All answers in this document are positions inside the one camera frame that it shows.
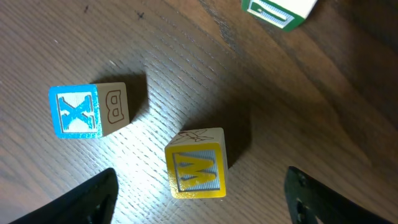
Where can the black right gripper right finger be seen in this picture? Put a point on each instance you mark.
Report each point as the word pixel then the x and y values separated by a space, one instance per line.
pixel 310 201

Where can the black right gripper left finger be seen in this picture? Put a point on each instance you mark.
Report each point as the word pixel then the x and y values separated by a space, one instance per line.
pixel 91 202

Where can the blue X wooden block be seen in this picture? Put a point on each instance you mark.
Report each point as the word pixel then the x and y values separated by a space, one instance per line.
pixel 88 111

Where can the yellow M wooden block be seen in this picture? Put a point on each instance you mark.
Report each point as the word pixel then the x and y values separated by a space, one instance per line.
pixel 197 164

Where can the green sided wooden block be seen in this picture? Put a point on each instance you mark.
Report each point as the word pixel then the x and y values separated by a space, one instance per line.
pixel 284 14

